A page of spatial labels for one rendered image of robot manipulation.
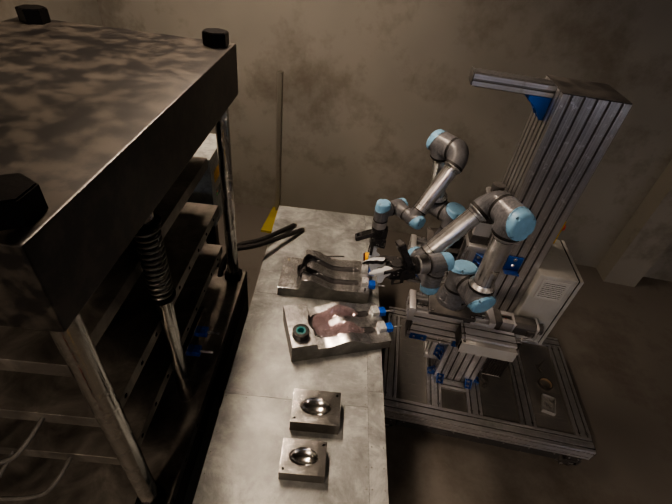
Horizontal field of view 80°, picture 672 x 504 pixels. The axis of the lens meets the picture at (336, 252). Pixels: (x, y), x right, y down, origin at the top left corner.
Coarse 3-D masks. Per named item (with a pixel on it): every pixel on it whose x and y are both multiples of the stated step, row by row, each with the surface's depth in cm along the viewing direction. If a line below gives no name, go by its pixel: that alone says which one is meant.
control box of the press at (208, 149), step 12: (204, 144) 205; (216, 144) 206; (204, 156) 195; (216, 156) 204; (216, 168) 206; (204, 180) 200; (216, 180) 209; (204, 192) 205; (216, 192) 211; (216, 204) 214; (216, 228) 238; (216, 240) 241
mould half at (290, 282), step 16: (320, 256) 232; (288, 272) 227; (320, 272) 222; (336, 272) 228; (352, 272) 229; (288, 288) 218; (304, 288) 217; (320, 288) 217; (336, 288) 218; (352, 288) 219; (368, 288) 220
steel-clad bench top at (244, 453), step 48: (288, 240) 259; (336, 240) 265; (240, 384) 177; (288, 384) 180; (336, 384) 182; (240, 432) 161; (288, 432) 163; (384, 432) 167; (240, 480) 148; (288, 480) 149; (336, 480) 151; (384, 480) 153
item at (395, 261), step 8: (392, 256) 153; (416, 256) 153; (392, 264) 148; (400, 264) 148; (416, 264) 151; (400, 272) 150; (408, 272) 153; (416, 272) 152; (392, 280) 150; (400, 280) 151
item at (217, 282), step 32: (224, 288) 223; (224, 320) 206; (192, 384) 176; (160, 416) 164; (192, 416) 165; (160, 448) 155; (0, 480) 141; (32, 480) 142; (64, 480) 143; (96, 480) 144; (128, 480) 145; (160, 480) 146
